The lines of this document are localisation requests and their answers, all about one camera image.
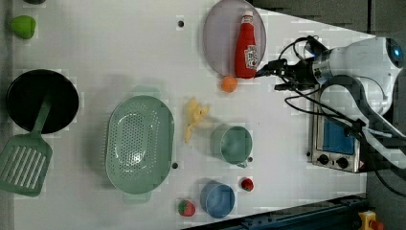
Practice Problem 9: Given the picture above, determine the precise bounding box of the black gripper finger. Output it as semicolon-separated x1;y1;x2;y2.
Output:
255;61;279;78

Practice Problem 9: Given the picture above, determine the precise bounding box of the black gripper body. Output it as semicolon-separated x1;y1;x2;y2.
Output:
274;58;318;91

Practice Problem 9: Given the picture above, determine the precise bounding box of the red plush ketchup bottle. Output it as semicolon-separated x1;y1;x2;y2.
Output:
235;11;259;79

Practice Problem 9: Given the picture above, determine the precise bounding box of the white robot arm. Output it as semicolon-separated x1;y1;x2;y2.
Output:
256;36;405;170

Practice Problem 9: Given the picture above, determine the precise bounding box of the grey round plate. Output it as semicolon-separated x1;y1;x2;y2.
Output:
202;0;266;76

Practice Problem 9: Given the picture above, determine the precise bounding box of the orange ball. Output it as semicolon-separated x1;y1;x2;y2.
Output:
221;76;238;93

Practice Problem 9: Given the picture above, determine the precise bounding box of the silver toaster oven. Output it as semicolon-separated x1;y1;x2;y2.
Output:
310;104;363;173

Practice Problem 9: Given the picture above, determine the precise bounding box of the green mug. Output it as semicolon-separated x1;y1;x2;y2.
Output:
210;125;253;169

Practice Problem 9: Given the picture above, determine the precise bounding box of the yellow banana peel toy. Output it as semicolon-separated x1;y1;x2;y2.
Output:
184;99;210;143

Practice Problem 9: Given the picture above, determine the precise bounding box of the red strawberry toy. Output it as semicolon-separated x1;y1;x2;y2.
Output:
240;178;254;192

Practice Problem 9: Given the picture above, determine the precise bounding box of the blue cup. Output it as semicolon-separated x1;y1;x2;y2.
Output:
200;180;236;219

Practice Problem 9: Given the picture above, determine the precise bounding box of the green perforated colander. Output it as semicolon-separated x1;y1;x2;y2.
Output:
105;85;174;203

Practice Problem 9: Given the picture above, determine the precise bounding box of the yellow red emergency button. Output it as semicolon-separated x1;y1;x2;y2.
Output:
358;211;385;230

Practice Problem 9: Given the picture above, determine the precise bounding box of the strawberry toy with green top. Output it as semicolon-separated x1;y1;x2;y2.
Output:
177;199;195;217

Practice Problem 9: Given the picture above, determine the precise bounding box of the black round pan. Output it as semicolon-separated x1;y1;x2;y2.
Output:
6;69;79;134

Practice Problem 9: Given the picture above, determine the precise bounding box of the green pepper toy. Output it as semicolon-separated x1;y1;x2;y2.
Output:
11;15;36;39

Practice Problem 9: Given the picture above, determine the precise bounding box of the green plastic spatula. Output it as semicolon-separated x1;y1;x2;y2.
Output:
0;94;53;196

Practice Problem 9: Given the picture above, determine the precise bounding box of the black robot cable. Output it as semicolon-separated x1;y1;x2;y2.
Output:
278;35;406;198

